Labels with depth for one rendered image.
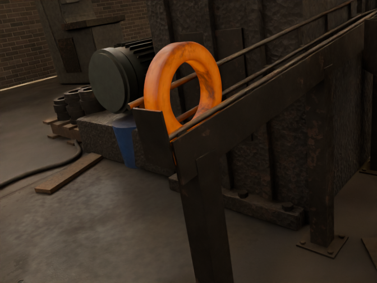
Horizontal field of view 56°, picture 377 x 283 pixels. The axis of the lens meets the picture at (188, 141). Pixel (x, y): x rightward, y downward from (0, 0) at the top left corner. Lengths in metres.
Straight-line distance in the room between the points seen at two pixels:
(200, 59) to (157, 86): 0.12
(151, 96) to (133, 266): 0.86
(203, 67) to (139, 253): 0.89
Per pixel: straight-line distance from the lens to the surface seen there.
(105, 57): 2.06
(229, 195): 1.51
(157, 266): 1.31
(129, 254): 1.41
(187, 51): 0.63
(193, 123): 0.62
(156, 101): 0.58
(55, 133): 3.12
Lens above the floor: 0.82
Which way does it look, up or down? 20 degrees down
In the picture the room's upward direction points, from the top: 9 degrees counter-clockwise
